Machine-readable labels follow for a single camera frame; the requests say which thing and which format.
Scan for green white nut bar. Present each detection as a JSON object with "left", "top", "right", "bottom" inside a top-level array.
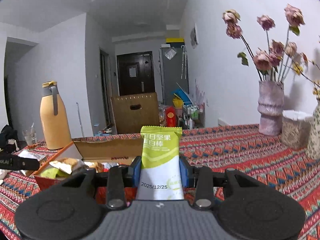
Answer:
[{"left": 136, "top": 126, "right": 184, "bottom": 200}]

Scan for long green snack bar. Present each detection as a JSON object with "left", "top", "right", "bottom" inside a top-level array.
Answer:
[{"left": 40, "top": 167, "right": 70, "bottom": 179}]

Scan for white cracker packet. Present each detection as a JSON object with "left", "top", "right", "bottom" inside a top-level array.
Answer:
[{"left": 84, "top": 161, "right": 104, "bottom": 173}]

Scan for orange cracker packet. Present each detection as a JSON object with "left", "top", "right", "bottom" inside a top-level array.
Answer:
[{"left": 49, "top": 158, "right": 85, "bottom": 174}]

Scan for glass cup with drink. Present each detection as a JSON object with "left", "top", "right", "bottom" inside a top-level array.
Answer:
[{"left": 22, "top": 123, "right": 37, "bottom": 147}]

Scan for brown wicker chair back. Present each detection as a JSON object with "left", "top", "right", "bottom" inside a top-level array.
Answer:
[{"left": 111, "top": 93, "right": 159, "bottom": 134}]

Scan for red cardboard snack box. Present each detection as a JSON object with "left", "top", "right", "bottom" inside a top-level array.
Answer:
[{"left": 33, "top": 134, "right": 143, "bottom": 190}]

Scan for yellow thermos jug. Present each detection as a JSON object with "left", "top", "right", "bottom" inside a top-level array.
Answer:
[{"left": 40, "top": 81, "right": 72, "bottom": 150}]

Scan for red gift bag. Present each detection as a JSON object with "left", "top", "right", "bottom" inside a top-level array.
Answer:
[{"left": 165, "top": 106, "right": 176, "bottom": 127}]

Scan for black entrance door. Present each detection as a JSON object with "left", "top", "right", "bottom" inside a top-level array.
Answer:
[{"left": 117, "top": 51, "right": 156, "bottom": 96}]

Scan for grey refrigerator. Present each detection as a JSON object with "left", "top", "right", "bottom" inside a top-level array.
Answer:
[{"left": 159, "top": 47, "right": 189, "bottom": 106}]

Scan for pink ceramic vase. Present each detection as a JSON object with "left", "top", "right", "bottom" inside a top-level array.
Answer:
[{"left": 257, "top": 81, "right": 284, "bottom": 136}]

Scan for woven tissue box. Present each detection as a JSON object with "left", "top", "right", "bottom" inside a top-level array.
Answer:
[{"left": 281, "top": 110, "right": 313, "bottom": 150}]

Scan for yellow box on fridge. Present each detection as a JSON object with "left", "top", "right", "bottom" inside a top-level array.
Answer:
[{"left": 165, "top": 38, "right": 184, "bottom": 43}]

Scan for white floral small vase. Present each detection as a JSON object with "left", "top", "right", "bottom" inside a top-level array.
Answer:
[{"left": 306, "top": 100, "right": 320, "bottom": 159}]

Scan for dried pink roses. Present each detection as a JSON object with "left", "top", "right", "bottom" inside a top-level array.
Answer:
[{"left": 222, "top": 4, "right": 309, "bottom": 83}]

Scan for wire storage cart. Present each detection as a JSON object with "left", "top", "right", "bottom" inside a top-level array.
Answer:
[{"left": 182, "top": 103, "right": 205, "bottom": 129}]

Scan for wall electrical panel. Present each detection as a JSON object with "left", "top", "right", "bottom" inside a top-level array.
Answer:
[{"left": 190, "top": 24, "right": 199, "bottom": 48}]

